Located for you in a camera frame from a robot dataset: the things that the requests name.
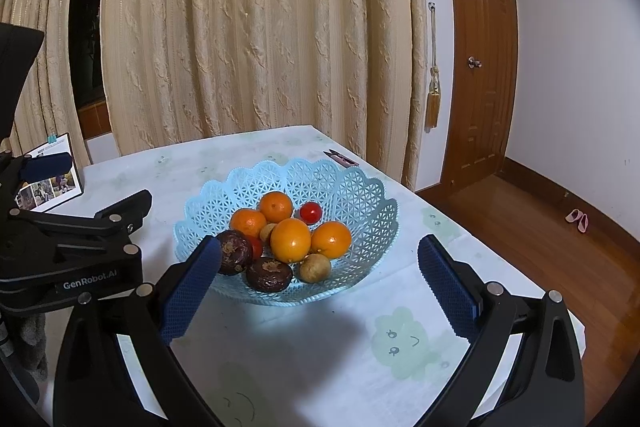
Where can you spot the white printed tablecloth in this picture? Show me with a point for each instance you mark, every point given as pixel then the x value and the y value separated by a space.
pixel 300 357

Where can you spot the dark purple mangosteen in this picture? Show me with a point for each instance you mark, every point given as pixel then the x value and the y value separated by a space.
pixel 268 274
pixel 234 252

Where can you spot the small tan longan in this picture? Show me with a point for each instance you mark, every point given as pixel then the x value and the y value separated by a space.
pixel 267 231
pixel 315 267

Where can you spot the orange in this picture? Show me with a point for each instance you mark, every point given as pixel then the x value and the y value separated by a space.
pixel 247 223
pixel 330 239
pixel 276 207
pixel 290 239

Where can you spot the wide beige curtain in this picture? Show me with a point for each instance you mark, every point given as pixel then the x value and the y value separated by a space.
pixel 260 32

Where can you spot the gold curtain tassel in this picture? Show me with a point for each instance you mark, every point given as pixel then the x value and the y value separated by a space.
pixel 431 107

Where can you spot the narrow beige curtain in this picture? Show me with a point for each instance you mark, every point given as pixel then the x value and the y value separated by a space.
pixel 50 82

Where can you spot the pink clip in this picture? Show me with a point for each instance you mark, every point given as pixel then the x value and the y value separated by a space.
pixel 342 158

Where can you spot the brown wooden door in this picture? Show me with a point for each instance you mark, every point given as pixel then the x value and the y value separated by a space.
pixel 480 107

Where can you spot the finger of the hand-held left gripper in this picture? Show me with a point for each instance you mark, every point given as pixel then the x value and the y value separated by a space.
pixel 115 209
pixel 47 164

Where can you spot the dark window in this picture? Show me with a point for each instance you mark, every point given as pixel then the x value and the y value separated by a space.
pixel 87 57

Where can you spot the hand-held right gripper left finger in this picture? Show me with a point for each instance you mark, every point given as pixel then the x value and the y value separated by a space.
pixel 192 292

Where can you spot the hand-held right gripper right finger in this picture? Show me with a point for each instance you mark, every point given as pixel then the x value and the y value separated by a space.
pixel 447 287

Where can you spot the light blue plastic basket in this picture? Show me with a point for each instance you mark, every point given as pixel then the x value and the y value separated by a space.
pixel 350 192

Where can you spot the photo desk calendar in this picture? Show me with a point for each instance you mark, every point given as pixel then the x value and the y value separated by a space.
pixel 50 194

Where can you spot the grey cloth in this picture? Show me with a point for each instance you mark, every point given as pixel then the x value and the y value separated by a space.
pixel 32 342

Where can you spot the wooden window sill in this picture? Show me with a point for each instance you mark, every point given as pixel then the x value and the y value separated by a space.
pixel 95 119

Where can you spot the red tomato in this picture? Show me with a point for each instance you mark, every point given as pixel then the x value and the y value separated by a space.
pixel 256 248
pixel 310 212

